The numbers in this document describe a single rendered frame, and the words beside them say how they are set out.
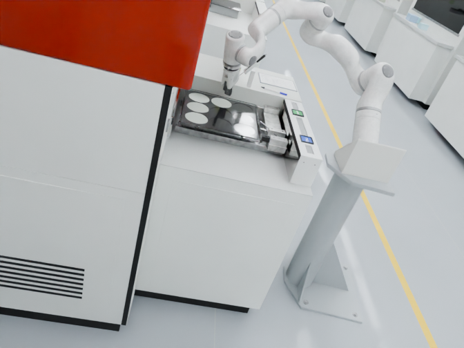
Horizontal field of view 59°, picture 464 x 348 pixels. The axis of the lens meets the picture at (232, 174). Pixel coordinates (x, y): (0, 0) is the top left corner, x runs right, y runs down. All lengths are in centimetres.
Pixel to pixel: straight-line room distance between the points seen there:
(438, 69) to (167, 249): 521
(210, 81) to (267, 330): 128
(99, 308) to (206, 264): 49
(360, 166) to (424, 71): 449
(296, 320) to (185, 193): 102
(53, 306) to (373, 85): 172
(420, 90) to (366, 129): 448
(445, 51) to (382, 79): 434
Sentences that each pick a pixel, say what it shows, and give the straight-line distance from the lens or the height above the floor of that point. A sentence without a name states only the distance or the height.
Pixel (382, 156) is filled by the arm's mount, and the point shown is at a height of 95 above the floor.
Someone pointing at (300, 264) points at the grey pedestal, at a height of 17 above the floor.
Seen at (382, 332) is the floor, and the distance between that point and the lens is 256.
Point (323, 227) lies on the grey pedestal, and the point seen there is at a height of 47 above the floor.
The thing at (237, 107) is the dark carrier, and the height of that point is 90.
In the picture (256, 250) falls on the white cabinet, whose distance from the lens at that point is 185.
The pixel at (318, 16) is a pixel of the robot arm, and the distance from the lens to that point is 202.
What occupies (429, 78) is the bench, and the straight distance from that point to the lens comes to 643.
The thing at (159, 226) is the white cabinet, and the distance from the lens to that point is 178.
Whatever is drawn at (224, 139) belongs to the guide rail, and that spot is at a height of 84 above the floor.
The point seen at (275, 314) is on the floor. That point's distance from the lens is 229.
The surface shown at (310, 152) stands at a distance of 169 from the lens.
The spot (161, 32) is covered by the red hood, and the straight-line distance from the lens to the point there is 117.
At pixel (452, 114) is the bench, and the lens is 552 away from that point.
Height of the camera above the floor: 170
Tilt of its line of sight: 33 degrees down
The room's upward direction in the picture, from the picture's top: 18 degrees clockwise
